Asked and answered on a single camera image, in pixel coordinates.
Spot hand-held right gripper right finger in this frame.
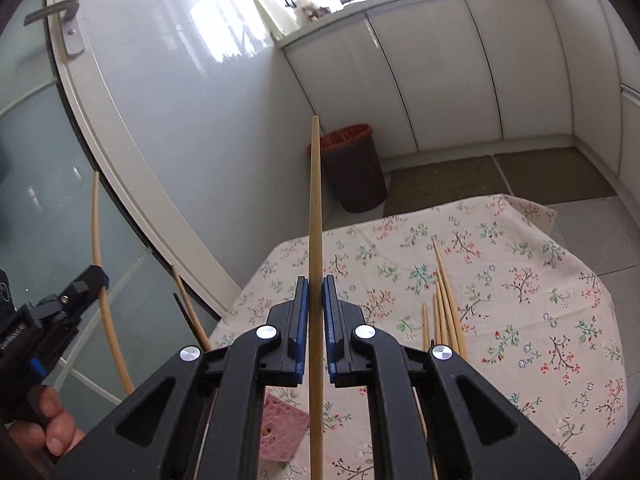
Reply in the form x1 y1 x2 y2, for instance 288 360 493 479
321 274 583 480

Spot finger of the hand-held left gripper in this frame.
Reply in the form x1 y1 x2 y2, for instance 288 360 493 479
28 344 66 377
27 265 110 322

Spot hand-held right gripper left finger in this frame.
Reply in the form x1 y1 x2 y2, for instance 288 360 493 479
50 276 312 480

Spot pink perforated chopstick holder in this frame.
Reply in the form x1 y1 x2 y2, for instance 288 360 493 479
261 391 310 463

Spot person's left hand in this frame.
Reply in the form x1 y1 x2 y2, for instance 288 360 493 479
7 385 85 460

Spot frosted glass door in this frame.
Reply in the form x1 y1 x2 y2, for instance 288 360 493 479
0 0 243 461

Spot brown trash bin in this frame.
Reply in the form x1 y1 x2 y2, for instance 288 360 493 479
306 123 389 214

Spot brown floor mat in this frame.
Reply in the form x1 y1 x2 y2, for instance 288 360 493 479
385 154 510 217
494 146 617 200

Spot red trash bag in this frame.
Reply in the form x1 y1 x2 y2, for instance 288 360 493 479
306 123 374 154

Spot floral tablecloth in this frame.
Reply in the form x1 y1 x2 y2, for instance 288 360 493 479
207 192 628 480

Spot white kitchen counter cabinets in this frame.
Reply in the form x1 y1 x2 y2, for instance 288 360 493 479
280 0 640 221

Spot silver door handle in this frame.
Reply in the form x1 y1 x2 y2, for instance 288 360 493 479
24 0 86 57

